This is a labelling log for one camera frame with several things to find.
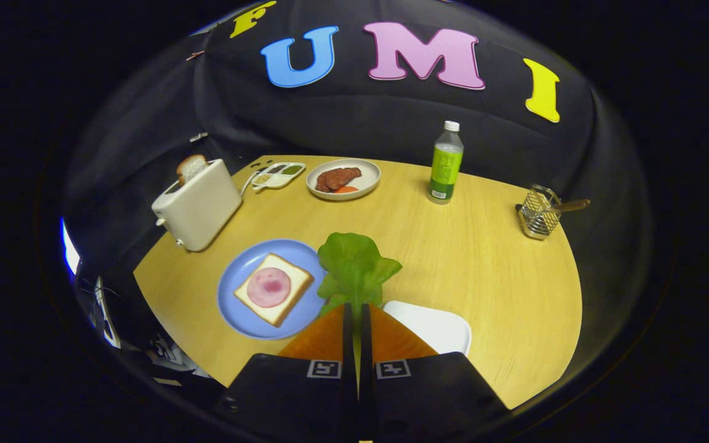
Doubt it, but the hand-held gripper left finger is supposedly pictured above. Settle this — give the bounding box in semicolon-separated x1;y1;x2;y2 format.
222;303;358;443

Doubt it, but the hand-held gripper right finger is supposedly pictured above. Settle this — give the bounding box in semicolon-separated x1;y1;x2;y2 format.
359;304;510;443

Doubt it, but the green lettuce leaf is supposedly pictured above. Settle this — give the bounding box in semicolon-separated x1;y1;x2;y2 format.
316;232;403;321

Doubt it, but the toasted bread slice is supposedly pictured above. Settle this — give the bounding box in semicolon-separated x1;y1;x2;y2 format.
176;154;209;186

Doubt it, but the white rectangular plate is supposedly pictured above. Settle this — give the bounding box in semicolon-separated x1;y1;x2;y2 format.
382;300;473;356

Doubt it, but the white bread slice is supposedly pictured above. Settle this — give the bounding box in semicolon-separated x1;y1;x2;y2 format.
233;252;314;327

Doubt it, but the blue round plate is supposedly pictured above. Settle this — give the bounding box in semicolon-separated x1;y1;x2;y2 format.
217;239;330;340

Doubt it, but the pink ham slice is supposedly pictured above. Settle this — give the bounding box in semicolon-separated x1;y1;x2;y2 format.
247;267;292;308

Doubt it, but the white toaster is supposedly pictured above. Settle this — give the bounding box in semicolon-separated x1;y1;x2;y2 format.
151;159;243;252

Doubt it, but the white round plate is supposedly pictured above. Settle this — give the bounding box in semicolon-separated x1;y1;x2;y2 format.
306;158;382;201

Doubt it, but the white compartment dish with seeds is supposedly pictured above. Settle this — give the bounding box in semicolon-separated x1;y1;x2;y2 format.
251;162;306;190

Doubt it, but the green label plastic bottle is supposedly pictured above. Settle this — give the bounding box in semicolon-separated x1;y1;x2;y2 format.
427;121;464;205

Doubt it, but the black backdrop cloth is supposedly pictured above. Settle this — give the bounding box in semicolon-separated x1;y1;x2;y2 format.
62;0;651;259

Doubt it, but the metal wire basket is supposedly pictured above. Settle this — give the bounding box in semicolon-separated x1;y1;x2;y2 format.
516;185;563;241

